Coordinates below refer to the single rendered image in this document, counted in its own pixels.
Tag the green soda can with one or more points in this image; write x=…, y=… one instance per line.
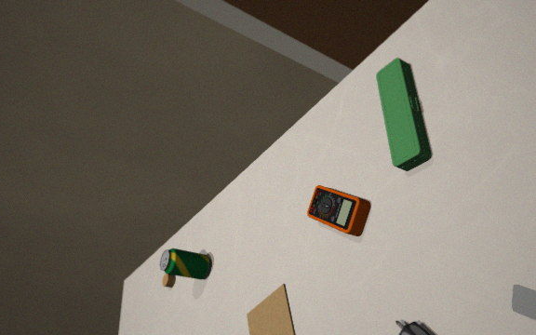
x=185, y=263

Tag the brown cylinder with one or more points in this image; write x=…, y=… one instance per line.
x=169, y=280

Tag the green pencil case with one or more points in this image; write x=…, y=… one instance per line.
x=408, y=142

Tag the orange multimeter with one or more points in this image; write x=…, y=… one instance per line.
x=338, y=210

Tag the tan flat mat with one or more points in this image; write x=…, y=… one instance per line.
x=272, y=316

